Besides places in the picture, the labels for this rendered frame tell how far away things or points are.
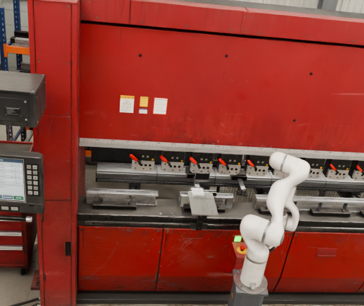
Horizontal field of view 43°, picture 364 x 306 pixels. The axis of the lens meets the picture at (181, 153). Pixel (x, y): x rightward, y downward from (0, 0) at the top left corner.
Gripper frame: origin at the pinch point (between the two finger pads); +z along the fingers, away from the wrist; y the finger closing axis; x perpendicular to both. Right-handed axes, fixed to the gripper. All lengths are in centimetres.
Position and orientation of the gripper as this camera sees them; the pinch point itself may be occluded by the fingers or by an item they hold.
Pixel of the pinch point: (268, 249)
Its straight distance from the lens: 307.9
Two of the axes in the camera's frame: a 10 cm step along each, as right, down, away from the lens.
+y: 1.2, 5.7, -8.1
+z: -1.3, 8.2, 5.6
